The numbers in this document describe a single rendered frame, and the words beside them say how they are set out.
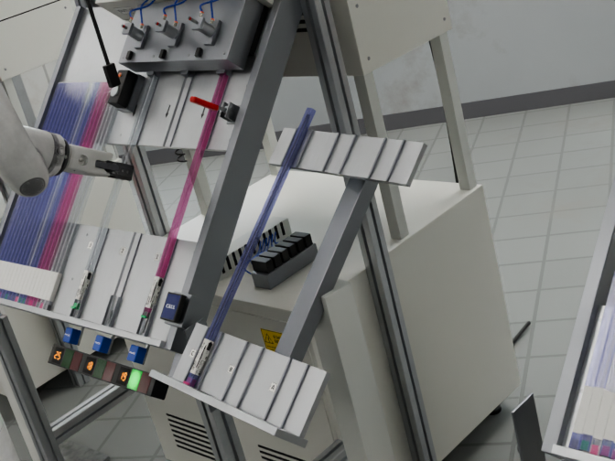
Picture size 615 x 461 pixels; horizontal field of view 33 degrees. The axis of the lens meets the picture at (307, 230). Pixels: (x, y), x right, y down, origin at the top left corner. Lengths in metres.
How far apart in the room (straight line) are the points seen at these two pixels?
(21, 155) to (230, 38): 0.44
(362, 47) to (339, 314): 0.68
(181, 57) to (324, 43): 0.28
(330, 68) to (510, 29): 2.96
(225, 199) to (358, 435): 0.49
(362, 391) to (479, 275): 0.83
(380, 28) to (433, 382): 0.82
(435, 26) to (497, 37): 2.62
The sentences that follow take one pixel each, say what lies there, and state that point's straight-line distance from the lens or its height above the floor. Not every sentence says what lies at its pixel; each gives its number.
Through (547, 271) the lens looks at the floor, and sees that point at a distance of 3.44.
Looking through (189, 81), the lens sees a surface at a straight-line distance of 2.11.
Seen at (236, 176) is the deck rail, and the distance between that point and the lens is 1.92.
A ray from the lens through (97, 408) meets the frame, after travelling 2.68.
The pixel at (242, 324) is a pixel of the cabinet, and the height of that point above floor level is 0.56.
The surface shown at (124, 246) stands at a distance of 2.08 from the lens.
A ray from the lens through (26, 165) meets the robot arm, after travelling 1.90.
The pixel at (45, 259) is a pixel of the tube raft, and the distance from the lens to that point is 2.26.
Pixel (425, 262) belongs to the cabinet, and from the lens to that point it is 2.36.
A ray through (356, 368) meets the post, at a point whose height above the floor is 0.67.
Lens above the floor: 1.52
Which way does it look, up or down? 21 degrees down
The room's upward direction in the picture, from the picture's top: 15 degrees counter-clockwise
